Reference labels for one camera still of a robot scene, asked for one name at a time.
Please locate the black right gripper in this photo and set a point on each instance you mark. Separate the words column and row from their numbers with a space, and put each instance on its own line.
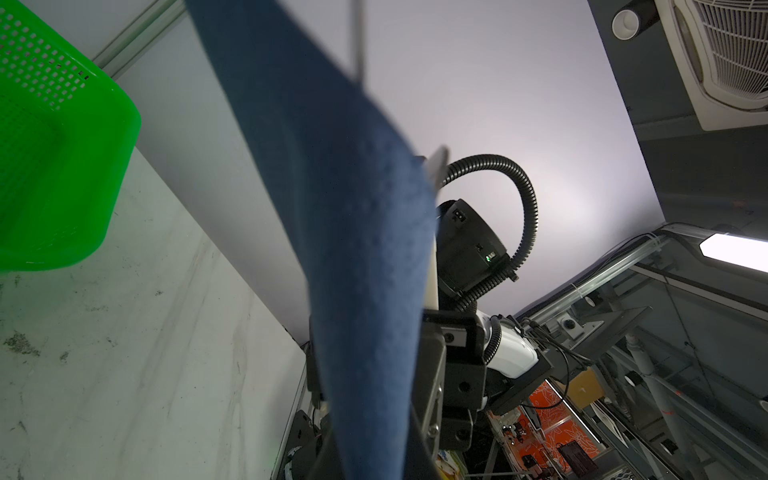
column 449, row 383

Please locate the dark blue paper napkin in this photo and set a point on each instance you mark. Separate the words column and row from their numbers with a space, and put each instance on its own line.
column 359, row 212

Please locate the silver metal knife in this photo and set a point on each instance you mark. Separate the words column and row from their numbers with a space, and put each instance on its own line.
column 358, row 40

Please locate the green perforated plastic basket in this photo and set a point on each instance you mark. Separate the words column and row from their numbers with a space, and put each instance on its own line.
column 67, row 135

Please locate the silver metal fork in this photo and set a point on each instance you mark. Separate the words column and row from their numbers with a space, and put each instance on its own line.
column 435, row 167

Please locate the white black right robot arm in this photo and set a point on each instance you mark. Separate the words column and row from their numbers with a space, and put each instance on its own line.
column 514, row 368

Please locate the bright ceiling light panel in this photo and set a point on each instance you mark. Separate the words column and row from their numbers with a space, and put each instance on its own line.
column 744, row 252

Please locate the white ceiling air vent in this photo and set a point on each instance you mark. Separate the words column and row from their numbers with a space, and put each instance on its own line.
column 720, row 49

